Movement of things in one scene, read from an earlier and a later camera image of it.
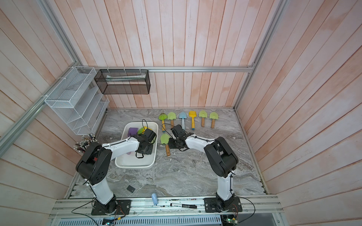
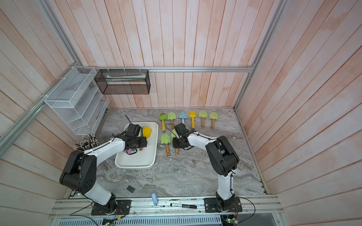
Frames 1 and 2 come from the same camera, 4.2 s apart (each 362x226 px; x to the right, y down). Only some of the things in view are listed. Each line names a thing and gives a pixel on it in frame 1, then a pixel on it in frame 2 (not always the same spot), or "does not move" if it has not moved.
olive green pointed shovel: (171, 116) does not move
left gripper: (149, 152) -> (144, 143)
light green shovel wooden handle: (202, 114) does not move
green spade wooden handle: (213, 115) does not move
